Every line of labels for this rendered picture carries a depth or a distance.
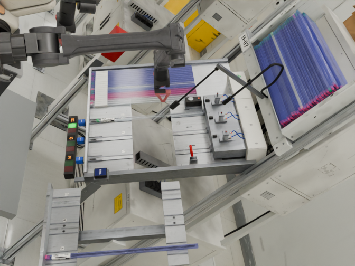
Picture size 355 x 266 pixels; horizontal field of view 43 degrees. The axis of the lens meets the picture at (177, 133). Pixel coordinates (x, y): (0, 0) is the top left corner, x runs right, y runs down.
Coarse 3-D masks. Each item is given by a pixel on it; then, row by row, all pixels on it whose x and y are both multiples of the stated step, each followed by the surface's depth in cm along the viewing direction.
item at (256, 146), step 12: (240, 72) 214; (228, 84) 214; (240, 84) 208; (240, 96) 202; (240, 108) 197; (252, 108) 197; (240, 120) 192; (252, 120) 192; (252, 132) 187; (252, 144) 183; (264, 144) 183; (252, 156) 185; (264, 156) 186
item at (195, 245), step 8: (136, 248) 150; (144, 248) 150; (152, 248) 150; (160, 248) 150; (168, 248) 150; (176, 248) 150; (184, 248) 150; (192, 248) 151; (48, 256) 147; (72, 256) 147; (80, 256) 148; (88, 256) 148
